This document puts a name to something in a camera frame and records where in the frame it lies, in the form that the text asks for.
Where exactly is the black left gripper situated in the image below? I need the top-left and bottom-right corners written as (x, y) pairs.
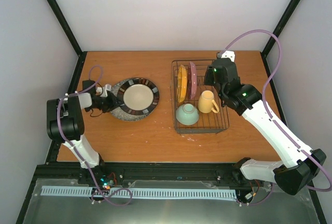
top-left (89, 92), bottom-right (123, 113)

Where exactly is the brown rimmed beige plate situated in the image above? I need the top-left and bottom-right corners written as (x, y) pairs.
top-left (116, 78), bottom-right (160, 116)

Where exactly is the yellow polka dot plate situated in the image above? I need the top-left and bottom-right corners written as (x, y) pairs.
top-left (177, 65), bottom-right (187, 103)

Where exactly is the pale green ceramic bowl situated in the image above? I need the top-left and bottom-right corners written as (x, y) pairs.
top-left (176, 103), bottom-right (199, 125)

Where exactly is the pink scalloped plate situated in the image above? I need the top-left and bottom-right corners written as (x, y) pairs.
top-left (188, 62), bottom-right (198, 100)

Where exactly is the green wire dish rack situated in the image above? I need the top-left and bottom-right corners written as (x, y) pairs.
top-left (170, 59), bottom-right (229, 134)

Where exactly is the yellow ceramic mug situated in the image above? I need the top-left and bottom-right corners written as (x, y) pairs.
top-left (198, 90), bottom-right (220, 114)

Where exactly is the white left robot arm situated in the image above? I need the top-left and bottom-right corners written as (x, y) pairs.
top-left (47, 80), bottom-right (123, 184)

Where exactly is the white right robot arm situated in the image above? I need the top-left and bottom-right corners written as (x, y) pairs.
top-left (204, 58), bottom-right (326, 195)

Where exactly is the dark speckled stone plate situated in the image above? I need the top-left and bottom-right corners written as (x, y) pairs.
top-left (110, 78), bottom-right (150, 122)

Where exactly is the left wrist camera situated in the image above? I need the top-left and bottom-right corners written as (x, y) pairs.
top-left (96, 84), bottom-right (112, 97)

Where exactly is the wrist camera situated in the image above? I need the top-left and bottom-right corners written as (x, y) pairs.
top-left (217, 50), bottom-right (236, 62)
top-left (96, 84), bottom-right (112, 97)

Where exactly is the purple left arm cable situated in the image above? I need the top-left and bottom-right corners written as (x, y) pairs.
top-left (57, 65), bottom-right (133, 206)

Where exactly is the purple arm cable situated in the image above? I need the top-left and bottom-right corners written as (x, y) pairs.
top-left (57, 65), bottom-right (133, 206)
top-left (223, 29), bottom-right (332, 206)

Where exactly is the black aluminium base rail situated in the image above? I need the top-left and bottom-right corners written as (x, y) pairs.
top-left (33, 161), bottom-right (312, 186)

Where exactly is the light blue slotted cable duct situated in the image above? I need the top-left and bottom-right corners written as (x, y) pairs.
top-left (40, 186), bottom-right (237, 201)

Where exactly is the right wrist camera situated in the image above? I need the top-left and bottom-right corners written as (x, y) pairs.
top-left (217, 50), bottom-right (236, 62)

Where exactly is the black left frame post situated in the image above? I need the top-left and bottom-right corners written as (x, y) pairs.
top-left (32, 0), bottom-right (88, 56)

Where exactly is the black frame post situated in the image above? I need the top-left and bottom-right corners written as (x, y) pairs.
top-left (261, 0), bottom-right (317, 56)
top-left (32, 0), bottom-right (88, 56)

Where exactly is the black right frame post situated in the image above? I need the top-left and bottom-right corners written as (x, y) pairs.
top-left (261, 0), bottom-right (317, 56)

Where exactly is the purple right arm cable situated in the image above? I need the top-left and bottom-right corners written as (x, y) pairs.
top-left (223, 29), bottom-right (332, 206)

